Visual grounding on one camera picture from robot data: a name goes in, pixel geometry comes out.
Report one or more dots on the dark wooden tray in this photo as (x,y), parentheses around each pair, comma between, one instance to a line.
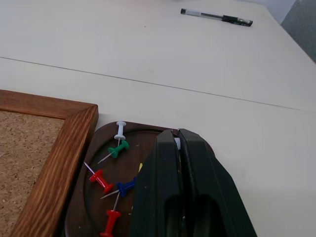
(128,158)

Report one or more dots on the yellow pushpin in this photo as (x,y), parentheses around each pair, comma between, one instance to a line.
(140,167)

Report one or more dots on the red pushpin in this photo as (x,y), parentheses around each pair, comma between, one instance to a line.
(100,180)
(111,221)

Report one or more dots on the black clear gel pen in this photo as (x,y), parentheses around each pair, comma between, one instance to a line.
(217,16)

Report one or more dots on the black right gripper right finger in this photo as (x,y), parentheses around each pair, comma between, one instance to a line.
(209,177)

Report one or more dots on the blue pushpin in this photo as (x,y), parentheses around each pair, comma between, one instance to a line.
(126,186)

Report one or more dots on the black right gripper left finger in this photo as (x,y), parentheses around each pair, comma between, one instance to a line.
(158,177)

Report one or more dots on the white pushpin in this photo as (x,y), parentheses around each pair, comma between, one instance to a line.
(120,130)

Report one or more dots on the green pushpin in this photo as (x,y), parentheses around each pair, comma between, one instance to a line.
(118,149)

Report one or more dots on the wood framed cork board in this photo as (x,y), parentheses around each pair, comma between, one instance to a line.
(37,158)

